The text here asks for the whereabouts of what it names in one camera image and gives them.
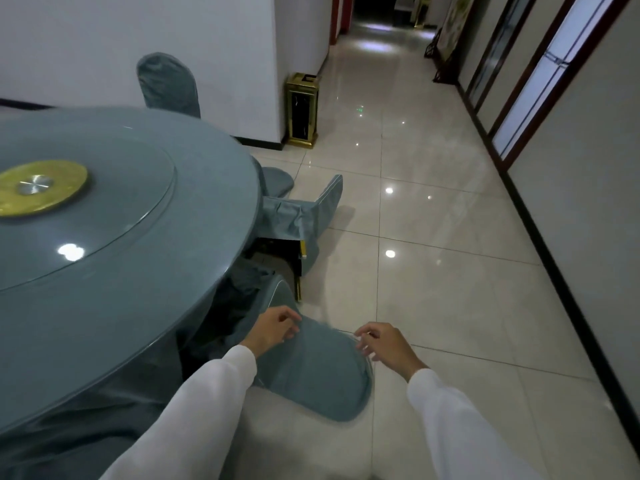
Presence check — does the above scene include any gold black trash bin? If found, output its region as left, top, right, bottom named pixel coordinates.
left=285, top=72, right=320, bottom=149

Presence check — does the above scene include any round teal table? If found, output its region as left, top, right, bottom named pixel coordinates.
left=0, top=105, right=263, bottom=435

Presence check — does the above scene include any teal tablecloth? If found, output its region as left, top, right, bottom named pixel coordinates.
left=0, top=274, right=251, bottom=480

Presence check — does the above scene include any dark framed glass window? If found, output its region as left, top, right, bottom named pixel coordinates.
left=467, top=0, right=541, bottom=113
left=487, top=0, right=636, bottom=171

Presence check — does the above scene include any framed painting on stand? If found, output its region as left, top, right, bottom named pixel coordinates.
left=432, top=0, right=479, bottom=85

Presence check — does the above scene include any gold turntable hub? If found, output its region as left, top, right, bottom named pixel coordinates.
left=0, top=159, right=91, bottom=219

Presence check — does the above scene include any person's left forearm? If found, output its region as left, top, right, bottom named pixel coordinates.
left=99, top=344, right=259, bottom=480

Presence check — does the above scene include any round glass turntable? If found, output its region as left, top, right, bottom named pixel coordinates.
left=0, top=125, right=179, bottom=293

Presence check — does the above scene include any person's right hand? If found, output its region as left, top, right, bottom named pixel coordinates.
left=353, top=322, right=431, bottom=385

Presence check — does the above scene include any red wooden door frame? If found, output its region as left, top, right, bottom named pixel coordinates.
left=328, top=0, right=353, bottom=45

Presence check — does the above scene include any person's right forearm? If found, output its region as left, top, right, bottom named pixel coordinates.
left=405, top=368, right=546, bottom=480

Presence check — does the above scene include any person's left hand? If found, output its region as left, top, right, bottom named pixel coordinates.
left=239, top=305, right=303, bottom=361

